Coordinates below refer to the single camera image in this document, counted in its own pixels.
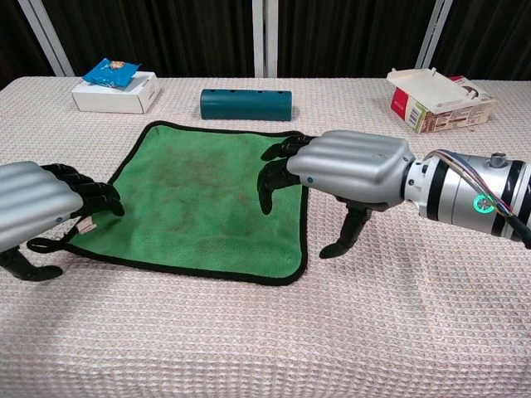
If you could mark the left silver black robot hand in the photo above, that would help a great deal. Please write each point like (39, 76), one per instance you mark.
(33, 195)

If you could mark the white frame post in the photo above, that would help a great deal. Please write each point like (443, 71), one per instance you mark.
(47, 37)
(265, 37)
(435, 33)

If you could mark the teal cylindrical case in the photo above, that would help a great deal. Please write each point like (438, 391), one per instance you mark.
(245, 105)

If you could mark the blue snack packet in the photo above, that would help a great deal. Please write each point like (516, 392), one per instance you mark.
(110, 72)

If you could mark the black curtain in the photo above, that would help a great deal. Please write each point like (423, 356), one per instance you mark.
(352, 33)
(16, 45)
(166, 33)
(489, 37)

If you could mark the green cloth with black trim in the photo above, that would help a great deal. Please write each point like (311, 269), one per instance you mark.
(199, 199)

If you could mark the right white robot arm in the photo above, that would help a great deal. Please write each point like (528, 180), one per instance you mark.
(456, 190)

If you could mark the beige waffle tablecloth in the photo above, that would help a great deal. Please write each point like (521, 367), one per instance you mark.
(290, 331)

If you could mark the white cardboard box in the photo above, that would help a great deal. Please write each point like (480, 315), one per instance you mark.
(120, 99)

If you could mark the open red white food carton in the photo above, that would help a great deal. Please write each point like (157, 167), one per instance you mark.
(431, 95)

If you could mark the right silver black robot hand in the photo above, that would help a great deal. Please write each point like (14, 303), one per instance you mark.
(352, 166)

